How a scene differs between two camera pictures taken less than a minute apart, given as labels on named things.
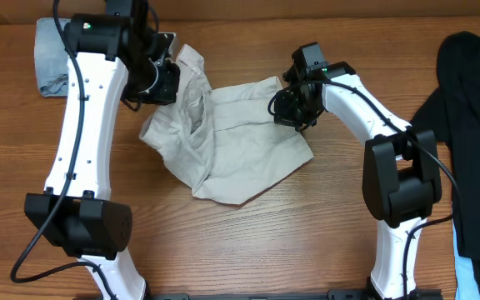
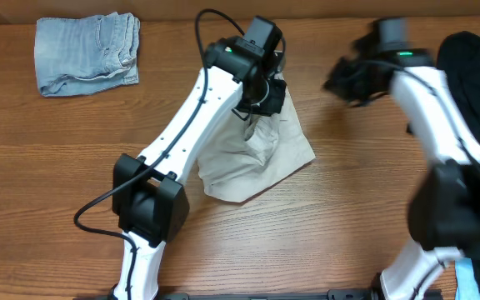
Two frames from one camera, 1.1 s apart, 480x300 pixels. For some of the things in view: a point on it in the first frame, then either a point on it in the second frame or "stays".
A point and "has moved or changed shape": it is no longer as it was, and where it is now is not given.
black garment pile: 468,112 stays
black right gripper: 287,117 to 342,87
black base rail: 285,294 stays
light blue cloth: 467,287 stays
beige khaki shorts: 227,142 has moved or changed shape
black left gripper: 167,83 to 271,100
